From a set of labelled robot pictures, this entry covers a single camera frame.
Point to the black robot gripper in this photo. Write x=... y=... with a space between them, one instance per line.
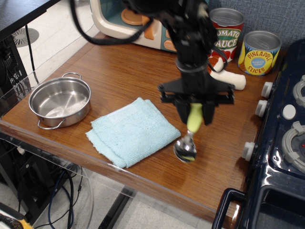
x=196 y=85

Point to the spoon with green handle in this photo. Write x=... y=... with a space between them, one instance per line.
x=185 y=148

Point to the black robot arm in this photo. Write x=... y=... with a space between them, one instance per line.
x=193 y=36

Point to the plush mushroom toy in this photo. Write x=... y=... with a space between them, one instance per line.
x=219 y=73

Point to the light blue folded cloth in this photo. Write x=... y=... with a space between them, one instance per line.
x=132 y=133

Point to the pineapple slices can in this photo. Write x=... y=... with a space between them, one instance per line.
x=259 y=52

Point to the tomato sauce can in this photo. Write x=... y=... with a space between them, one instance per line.
x=229 y=24

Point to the dark blue toy stove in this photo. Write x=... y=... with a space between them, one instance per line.
x=275 y=194

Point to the toy microwave oven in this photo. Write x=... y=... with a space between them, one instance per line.
x=112 y=19

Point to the stainless steel pot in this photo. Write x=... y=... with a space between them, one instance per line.
x=61 y=102

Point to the clear acrylic table guard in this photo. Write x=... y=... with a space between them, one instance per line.
x=101 y=68

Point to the black desk at left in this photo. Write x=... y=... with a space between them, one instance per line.
x=14 y=14

